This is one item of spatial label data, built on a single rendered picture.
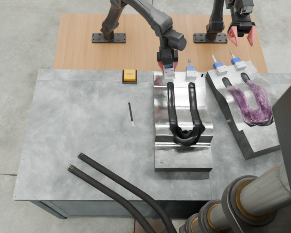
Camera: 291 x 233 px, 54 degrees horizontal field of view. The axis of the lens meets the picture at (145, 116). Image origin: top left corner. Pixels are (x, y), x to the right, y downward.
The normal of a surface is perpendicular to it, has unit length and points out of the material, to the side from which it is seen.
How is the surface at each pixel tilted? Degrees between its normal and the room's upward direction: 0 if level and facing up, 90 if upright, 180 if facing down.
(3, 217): 0
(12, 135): 0
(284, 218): 0
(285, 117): 90
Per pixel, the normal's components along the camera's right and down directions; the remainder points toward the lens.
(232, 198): 0.04, -0.45
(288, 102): -1.00, -0.01
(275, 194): -0.75, 0.57
